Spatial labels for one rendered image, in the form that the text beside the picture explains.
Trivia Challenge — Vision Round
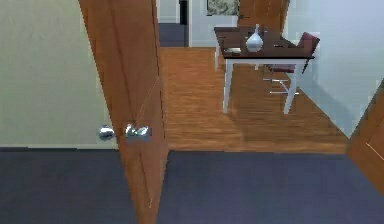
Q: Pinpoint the silver round door knob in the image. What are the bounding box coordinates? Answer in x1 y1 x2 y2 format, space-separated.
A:
98 124 116 142
124 123 152 141

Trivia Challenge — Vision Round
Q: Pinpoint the brown wooden room door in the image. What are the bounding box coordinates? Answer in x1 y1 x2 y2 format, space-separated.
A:
237 0 290 36
345 79 384 196
77 0 170 224

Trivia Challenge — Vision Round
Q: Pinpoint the dark brown white-legged table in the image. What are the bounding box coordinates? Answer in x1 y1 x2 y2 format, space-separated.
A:
213 25 316 115

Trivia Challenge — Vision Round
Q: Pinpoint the white round vase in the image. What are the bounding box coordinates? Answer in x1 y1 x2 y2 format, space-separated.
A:
245 23 264 53

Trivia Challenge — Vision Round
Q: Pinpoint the dark red metal-legged chair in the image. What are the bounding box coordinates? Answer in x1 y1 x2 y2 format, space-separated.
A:
262 31 321 96

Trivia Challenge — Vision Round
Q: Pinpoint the framed wall picture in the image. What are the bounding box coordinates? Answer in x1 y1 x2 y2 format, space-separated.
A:
206 0 240 17

